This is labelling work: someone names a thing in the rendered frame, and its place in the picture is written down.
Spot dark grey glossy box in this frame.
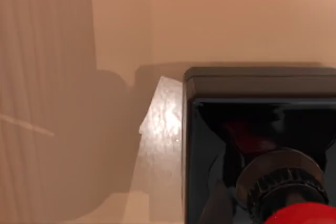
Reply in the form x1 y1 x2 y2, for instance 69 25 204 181
182 66 336 224

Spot red and metal knurled bottle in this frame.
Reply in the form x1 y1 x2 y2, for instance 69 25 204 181
234 148 336 224

